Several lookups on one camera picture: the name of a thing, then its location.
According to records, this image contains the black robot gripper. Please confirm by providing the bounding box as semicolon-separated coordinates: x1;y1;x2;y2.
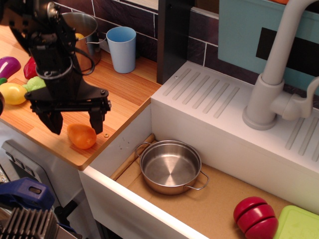
25;64;111;135

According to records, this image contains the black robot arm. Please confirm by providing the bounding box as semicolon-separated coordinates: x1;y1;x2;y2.
0;0;111;134

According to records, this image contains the shallow steel pan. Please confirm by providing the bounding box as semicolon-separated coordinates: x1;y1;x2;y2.
135;140;210;195

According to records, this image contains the green toy lettuce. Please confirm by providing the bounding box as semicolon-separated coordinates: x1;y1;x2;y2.
23;76;46;92

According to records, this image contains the light blue plastic cup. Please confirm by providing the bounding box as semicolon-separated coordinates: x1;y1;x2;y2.
106;26;137;74

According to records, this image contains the yellow toy in pot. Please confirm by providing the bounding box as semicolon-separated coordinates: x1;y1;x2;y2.
75;33;85;40

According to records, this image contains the red toy pepper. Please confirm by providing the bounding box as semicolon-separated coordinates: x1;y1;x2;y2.
23;57;37;80

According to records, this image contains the grey toy faucet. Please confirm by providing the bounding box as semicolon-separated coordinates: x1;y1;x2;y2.
242;0;319;130

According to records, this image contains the red wooden toy apple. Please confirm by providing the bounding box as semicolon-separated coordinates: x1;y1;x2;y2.
233;196;279;239

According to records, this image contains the blue clamp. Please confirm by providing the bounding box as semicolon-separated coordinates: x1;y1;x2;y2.
0;177;55;210

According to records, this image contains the white toy sink unit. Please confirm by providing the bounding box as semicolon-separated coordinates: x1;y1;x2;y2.
80;62;319;239

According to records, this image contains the yellow toy lemon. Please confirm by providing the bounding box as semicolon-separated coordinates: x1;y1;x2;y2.
0;83;27;105

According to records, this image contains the silver toy oven panel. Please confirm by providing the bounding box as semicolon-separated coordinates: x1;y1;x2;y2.
1;140;51;187

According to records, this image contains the tall steel pot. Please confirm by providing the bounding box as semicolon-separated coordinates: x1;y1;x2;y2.
62;12;106;71

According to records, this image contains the orange plastic toy carrot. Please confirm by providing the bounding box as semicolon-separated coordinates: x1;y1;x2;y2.
67;123;97;149

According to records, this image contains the purple toy eggplant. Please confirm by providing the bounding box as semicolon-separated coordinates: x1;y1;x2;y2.
0;56;21;79

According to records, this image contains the green plastic cutting board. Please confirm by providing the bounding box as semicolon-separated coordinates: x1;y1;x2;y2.
274;205;319;239

